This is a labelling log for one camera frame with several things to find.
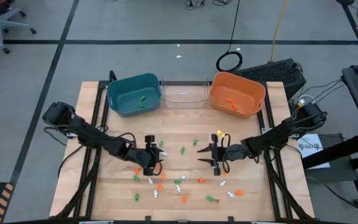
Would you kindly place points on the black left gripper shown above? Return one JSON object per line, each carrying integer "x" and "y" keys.
{"x": 148, "y": 155}

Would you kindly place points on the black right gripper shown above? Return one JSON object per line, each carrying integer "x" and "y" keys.
{"x": 216, "y": 154}

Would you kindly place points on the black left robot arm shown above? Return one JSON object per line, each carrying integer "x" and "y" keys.
{"x": 95, "y": 138}

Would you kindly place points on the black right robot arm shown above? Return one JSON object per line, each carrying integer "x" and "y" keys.
{"x": 272, "y": 135}

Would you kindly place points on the clear plastic bin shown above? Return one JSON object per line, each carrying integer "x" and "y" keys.
{"x": 169, "y": 93}

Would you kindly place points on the teal plastic bin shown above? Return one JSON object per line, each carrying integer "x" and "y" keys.
{"x": 126, "y": 90}

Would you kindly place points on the orange plastic bin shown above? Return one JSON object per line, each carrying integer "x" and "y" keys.
{"x": 247, "y": 90}

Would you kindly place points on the yellow power plug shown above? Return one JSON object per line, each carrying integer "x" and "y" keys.
{"x": 300, "y": 105}

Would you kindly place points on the white printed paper sheet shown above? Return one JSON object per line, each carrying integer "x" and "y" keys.
{"x": 314, "y": 155}

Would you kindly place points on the black computer tower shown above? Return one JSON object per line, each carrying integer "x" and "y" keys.
{"x": 275, "y": 73}

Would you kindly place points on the black table frame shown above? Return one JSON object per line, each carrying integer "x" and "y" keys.
{"x": 102, "y": 84}

